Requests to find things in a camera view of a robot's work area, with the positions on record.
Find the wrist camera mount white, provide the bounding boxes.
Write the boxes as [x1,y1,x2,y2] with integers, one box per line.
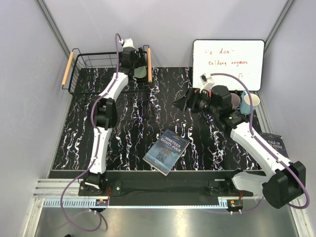
[200,74,215,92]
[122,38,135,49]

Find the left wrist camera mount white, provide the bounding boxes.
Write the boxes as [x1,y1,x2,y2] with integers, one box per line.
[122,38,135,49]

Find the Tale of Two Cities book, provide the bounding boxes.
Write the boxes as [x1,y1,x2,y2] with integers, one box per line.
[260,133,289,158]

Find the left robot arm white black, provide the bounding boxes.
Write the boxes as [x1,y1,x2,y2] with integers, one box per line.
[83,46,146,196]

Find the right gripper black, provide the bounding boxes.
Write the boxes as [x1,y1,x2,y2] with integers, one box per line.
[171,87,219,118]

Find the green plastic cup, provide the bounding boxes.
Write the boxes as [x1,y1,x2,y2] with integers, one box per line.
[134,66,147,79]

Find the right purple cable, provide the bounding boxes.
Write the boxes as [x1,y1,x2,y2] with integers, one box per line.
[211,72,311,210]

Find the purple cable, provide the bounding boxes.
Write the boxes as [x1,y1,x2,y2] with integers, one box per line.
[60,33,124,232]
[211,72,311,210]

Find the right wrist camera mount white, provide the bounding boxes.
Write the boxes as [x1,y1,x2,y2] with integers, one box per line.
[200,74,215,92]

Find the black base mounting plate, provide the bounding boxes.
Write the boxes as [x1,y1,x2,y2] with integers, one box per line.
[79,170,252,197]

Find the pink ceramic mug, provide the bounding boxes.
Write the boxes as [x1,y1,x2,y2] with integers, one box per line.
[231,93,241,110]

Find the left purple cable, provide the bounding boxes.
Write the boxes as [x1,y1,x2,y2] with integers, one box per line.
[60,33,124,232]

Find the black marble pattern mat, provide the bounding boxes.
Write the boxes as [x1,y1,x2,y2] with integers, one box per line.
[49,67,259,178]

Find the white whiteboard black frame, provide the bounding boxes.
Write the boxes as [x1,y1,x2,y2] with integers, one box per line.
[192,39,265,91]

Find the light blue mug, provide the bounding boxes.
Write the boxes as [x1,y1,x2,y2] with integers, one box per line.
[239,91,260,115]

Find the black wire dish rack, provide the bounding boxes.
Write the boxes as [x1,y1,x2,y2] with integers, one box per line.
[62,45,149,98]

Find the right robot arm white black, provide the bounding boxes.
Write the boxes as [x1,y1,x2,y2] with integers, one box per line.
[173,85,307,209]

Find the Nineteen Eighty-Four book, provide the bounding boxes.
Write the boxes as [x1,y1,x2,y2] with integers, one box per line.
[143,129,189,176]

